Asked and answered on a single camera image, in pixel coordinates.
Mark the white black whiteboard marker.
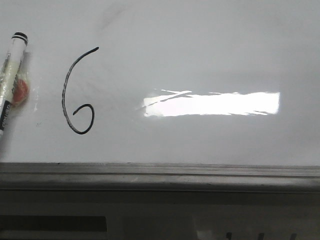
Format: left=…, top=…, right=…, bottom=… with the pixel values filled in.
left=0, top=32, right=28, bottom=137

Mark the white whiteboard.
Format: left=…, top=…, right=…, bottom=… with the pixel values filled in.
left=0, top=0, right=320, bottom=166

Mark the grey aluminium whiteboard frame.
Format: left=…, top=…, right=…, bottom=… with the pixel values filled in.
left=0, top=163, right=320, bottom=193

